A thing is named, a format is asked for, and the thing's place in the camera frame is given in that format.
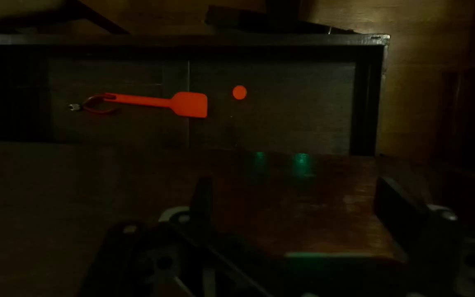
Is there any dark open shelf unit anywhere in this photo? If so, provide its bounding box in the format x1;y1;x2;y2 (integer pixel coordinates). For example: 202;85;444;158
0;34;390;154

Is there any orange plastic spatula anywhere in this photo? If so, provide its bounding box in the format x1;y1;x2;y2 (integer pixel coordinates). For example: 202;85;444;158
83;90;208;118

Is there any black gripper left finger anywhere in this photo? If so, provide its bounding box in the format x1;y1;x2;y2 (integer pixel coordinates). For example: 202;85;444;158
190;176;213;224

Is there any dark wooden cabinet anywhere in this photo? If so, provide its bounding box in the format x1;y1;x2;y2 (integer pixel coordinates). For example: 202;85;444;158
194;151;405;258

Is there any orange round dot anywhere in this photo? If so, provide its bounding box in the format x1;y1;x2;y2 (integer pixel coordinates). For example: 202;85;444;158
233;83;248;100

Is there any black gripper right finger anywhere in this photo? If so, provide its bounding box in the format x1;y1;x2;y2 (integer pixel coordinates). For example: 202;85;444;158
373;174;453;255

